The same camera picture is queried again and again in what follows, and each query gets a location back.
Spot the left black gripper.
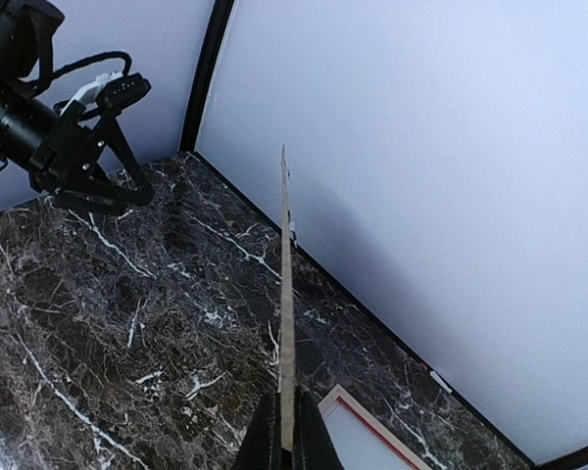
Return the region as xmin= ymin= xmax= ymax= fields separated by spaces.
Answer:
xmin=0 ymin=87 xmax=153 ymax=215

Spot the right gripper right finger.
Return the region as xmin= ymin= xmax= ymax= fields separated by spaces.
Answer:
xmin=292 ymin=387 xmax=344 ymax=470

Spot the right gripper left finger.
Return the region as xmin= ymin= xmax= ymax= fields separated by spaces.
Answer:
xmin=234 ymin=393 xmax=281 ymax=470

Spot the red wooden picture frame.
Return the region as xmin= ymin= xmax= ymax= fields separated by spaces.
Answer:
xmin=318 ymin=385 xmax=431 ymax=470

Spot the brown backing board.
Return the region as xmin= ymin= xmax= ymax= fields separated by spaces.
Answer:
xmin=279 ymin=145 xmax=295 ymax=453

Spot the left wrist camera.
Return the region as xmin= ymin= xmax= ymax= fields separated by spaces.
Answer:
xmin=0 ymin=0 xmax=65 ymax=83

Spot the left black corner post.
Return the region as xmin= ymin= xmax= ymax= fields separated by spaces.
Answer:
xmin=178 ymin=0 xmax=235 ymax=152

